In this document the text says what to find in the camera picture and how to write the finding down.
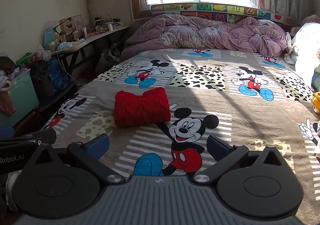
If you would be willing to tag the cartoon mouse printed blanket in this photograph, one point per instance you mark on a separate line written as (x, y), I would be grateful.
(212, 100)

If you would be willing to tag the dark plastic bag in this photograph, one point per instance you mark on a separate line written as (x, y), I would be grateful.
(110, 57)

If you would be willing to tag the dark clothes heap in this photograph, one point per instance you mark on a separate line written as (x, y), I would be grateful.
(42, 77)

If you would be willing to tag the light blue packet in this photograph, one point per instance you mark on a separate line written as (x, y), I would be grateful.
(48, 34)

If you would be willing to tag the pink plush item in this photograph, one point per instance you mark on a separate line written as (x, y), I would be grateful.
(312, 18)

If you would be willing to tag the wooden picture board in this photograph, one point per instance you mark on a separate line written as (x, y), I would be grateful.
(72, 23)

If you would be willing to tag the pink quilt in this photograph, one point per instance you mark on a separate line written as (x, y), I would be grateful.
(200, 32)

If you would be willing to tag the yellow knit garment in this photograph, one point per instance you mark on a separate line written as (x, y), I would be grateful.
(316, 101)

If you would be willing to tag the green storage box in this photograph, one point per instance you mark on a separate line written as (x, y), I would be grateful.
(17, 100)

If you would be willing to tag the pink clothes pile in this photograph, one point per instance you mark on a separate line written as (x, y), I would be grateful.
(6, 72)

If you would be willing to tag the teal pillow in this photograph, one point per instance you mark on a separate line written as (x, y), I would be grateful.
(316, 79)

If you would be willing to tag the white and red plastic bag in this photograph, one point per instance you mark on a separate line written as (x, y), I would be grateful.
(41, 54)

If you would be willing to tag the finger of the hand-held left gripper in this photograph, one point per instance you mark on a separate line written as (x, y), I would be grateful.
(6, 132)
(37, 136)

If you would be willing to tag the red knit sweater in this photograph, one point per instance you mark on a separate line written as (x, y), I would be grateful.
(140, 107)

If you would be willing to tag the desk clutter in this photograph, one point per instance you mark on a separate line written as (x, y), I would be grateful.
(105, 24)

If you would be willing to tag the blue plastic bag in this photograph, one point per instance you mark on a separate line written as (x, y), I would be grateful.
(56, 74)

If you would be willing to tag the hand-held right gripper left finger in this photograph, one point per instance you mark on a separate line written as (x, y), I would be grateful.
(100, 143)

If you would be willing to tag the white bedding pile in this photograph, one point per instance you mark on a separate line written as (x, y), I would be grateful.
(307, 47)

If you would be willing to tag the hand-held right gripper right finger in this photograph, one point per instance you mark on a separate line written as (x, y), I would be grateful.
(217, 145)

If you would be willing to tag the green plastic item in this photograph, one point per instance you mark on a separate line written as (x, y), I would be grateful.
(23, 58)

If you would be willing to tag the colourful alphabet headboard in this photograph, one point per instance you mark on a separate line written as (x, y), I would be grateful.
(220, 7)

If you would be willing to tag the white top desk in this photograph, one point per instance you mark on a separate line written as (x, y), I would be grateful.
(105, 34)

